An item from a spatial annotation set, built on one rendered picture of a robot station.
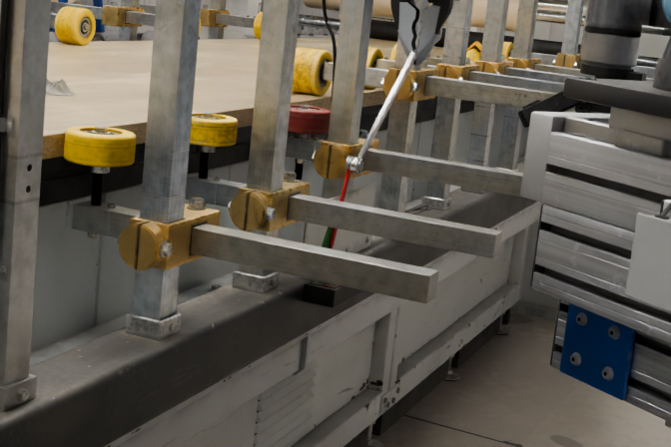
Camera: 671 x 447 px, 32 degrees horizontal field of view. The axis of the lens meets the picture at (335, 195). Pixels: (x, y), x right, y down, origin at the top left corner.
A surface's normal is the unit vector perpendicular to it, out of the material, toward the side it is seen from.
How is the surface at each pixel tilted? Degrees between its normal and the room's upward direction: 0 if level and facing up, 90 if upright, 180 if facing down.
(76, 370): 0
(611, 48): 90
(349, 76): 90
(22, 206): 90
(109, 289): 90
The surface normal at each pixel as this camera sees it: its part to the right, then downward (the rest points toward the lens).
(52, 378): 0.11, -0.98
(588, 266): -0.83, 0.02
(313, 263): -0.39, 0.13
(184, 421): 0.91, 0.17
